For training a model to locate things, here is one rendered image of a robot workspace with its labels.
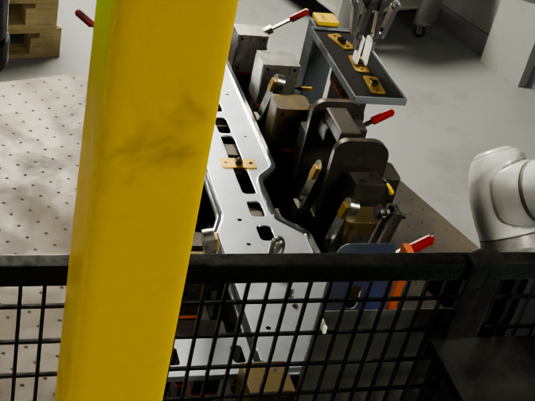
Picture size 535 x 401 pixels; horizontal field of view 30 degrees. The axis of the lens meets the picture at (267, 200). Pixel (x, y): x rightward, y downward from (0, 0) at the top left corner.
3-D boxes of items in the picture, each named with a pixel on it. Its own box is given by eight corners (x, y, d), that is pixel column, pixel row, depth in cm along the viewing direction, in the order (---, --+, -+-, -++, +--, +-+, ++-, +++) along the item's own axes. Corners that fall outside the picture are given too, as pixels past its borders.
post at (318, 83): (275, 151, 298) (307, 17, 274) (300, 151, 301) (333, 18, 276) (283, 165, 293) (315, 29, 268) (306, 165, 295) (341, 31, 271)
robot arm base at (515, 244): (500, 254, 264) (496, 233, 264) (568, 247, 246) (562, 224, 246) (452, 268, 254) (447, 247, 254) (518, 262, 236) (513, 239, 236)
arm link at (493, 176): (501, 233, 260) (482, 150, 260) (563, 223, 246) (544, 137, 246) (465, 244, 249) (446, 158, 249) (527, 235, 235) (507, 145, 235)
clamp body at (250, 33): (212, 133, 301) (232, 22, 281) (249, 134, 304) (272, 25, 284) (216, 145, 295) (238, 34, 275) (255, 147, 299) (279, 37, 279)
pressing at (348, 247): (293, 395, 173) (337, 241, 155) (353, 392, 177) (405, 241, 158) (294, 398, 173) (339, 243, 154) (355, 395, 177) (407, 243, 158)
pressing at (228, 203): (140, 27, 284) (141, 22, 283) (217, 32, 291) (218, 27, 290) (255, 378, 177) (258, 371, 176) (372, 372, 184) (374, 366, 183)
